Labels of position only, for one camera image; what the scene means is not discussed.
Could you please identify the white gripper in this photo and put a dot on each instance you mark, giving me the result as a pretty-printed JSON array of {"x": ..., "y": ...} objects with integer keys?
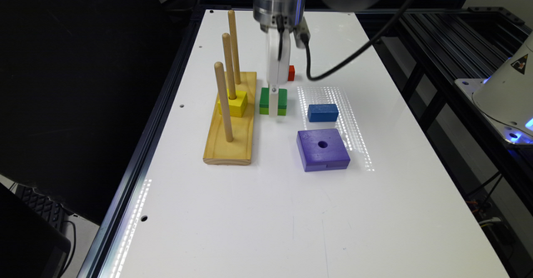
[{"x": 278, "y": 50}]

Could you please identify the green square block with hole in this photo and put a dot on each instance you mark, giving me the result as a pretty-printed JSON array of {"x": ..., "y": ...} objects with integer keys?
[{"x": 282, "y": 102}]

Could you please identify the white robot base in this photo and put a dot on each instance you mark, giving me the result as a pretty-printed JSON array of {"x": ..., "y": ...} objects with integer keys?
[{"x": 505, "y": 98}]

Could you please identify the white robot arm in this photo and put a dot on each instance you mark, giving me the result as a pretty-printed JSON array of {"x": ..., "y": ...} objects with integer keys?
[{"x": 281, "y": 20}]

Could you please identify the red rectangular block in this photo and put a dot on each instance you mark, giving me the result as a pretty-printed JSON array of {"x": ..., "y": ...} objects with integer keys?
[{"x": 291, "y": 74}]

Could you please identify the yellow square block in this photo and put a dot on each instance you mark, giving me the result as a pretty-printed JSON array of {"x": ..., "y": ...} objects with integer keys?
[{"x": 238, "y": 105}]

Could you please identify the blue rectangular block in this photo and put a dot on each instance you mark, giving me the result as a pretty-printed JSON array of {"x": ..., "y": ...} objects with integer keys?
[{"x": 322, "y": 113}]

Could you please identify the purple square block with hole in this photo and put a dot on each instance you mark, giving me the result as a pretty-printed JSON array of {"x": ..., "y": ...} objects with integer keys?
[{"x": 322, "y": 150}]

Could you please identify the near wooden peg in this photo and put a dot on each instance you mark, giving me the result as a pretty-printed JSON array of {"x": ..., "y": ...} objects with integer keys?
[{"x": 224, "y": 104}]

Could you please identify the wooden peg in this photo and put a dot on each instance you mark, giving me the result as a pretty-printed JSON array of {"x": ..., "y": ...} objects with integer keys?
[
  {"x": 224, "y": 104},
  {"x": 227, "y": 47},
  {"x": 234, "y": 43}
]

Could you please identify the far wooden peg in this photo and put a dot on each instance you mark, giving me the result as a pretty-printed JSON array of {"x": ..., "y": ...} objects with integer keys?
[{"x": 234, "y": 43}]

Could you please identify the middle wooden peg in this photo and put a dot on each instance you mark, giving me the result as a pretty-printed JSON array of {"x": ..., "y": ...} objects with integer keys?
[{"x": 227, "y": 47}]

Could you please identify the wooden peg base board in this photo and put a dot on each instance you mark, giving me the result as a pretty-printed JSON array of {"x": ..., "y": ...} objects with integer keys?
[{"x": 219, "y": 151}]

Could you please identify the black keyboard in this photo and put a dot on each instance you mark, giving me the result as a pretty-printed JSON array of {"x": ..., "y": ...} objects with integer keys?
[{"x": 52, "y": 212}]

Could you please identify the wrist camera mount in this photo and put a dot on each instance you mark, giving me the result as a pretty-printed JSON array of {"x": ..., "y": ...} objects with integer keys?
[{"x": 301, "y": 34}]

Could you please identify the black aluminium frame rack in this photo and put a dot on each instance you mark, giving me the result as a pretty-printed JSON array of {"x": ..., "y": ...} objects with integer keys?
[{"x": 431, "y": 54}]

